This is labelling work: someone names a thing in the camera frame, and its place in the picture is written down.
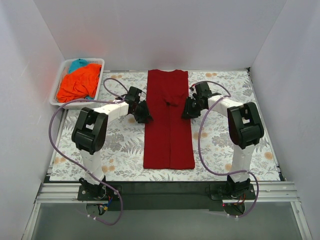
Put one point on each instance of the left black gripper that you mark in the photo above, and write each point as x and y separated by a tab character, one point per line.
142	112

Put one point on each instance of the teal t-shirt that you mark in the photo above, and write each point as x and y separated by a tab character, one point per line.
76	64

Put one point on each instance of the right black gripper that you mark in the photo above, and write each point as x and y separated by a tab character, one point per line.
191	108

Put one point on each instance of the aluminium frame rail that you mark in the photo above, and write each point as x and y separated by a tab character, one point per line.
268	191

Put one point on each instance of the orange t-shirt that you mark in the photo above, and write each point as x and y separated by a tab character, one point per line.
81	83

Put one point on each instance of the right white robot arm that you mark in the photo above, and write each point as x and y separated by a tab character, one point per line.
245	131

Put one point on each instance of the dark red t-shirt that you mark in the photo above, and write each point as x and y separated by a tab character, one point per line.
168	137

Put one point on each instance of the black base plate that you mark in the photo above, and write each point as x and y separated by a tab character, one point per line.
165	197

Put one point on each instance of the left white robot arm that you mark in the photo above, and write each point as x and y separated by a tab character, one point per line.
89	135

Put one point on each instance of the white plastic laundry basket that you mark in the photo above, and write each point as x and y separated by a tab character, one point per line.
62	72

